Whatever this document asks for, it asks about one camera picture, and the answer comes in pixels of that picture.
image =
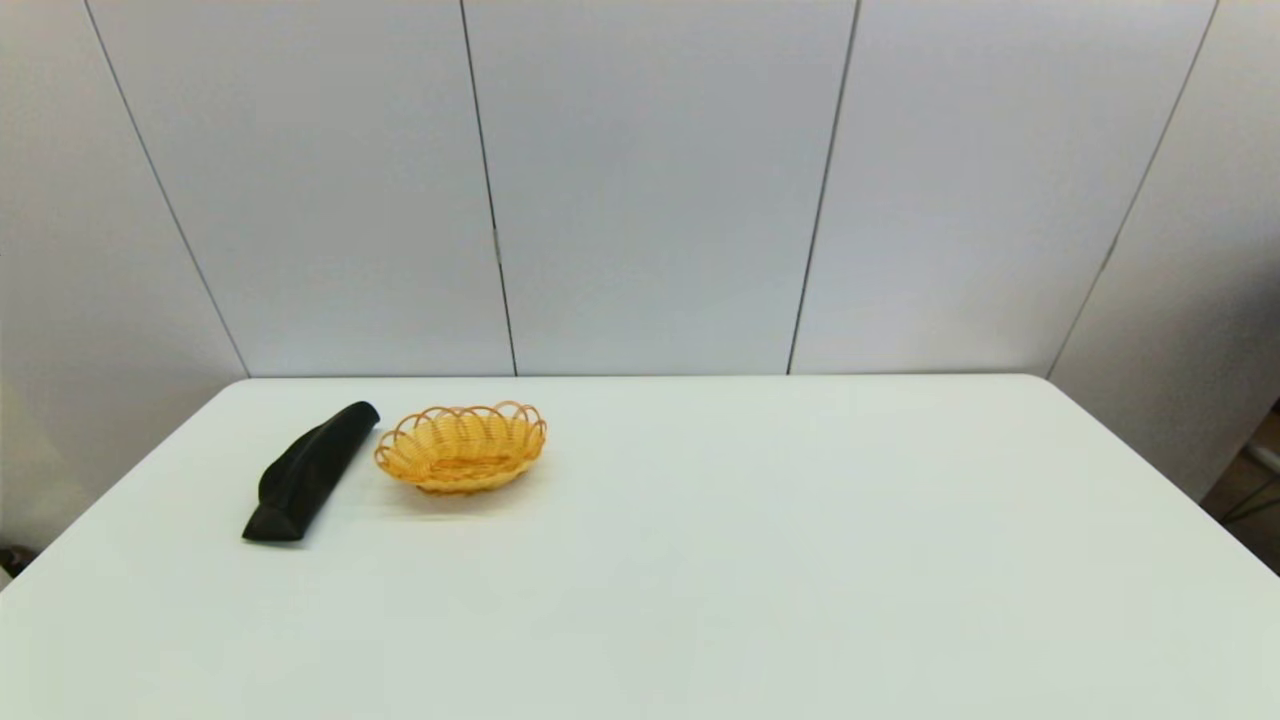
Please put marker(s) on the black leather glasses case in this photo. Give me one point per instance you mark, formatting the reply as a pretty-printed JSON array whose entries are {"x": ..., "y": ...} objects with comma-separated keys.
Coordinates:
[{"x": 305, "y": 475}]

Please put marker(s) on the yellow woven wicker basket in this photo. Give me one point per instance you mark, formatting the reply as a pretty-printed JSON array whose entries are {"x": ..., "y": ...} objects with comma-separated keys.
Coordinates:
[{"x": 460, "y": 450}]

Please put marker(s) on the dark object beside table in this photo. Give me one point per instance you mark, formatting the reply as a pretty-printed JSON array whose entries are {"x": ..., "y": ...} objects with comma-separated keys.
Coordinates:
[{"x": 8, "y": 560}]

